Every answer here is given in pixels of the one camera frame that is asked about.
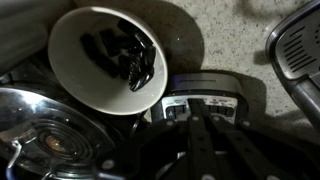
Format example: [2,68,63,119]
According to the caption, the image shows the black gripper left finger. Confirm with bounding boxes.
[94,98,218,180]

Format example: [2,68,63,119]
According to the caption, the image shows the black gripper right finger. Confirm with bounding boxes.
[199,99,320,180]

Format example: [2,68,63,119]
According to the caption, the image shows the blender with glass jar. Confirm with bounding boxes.
[149,72,250,125]

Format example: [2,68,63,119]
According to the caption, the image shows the shiny black crumpled wrapper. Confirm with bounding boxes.
[128,29,158,93]

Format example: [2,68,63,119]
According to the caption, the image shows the steel and black coffee maker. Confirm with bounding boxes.
[265,0,320,134]

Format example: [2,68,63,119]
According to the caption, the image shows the matte black chunk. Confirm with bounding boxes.
[99,29,129,57]
[79,32,103,62]

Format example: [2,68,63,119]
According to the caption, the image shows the white ceramic bowl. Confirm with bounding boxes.
[47,6,169,117]

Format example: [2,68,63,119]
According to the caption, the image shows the grey rounded object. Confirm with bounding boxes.
[0,0,77,76]

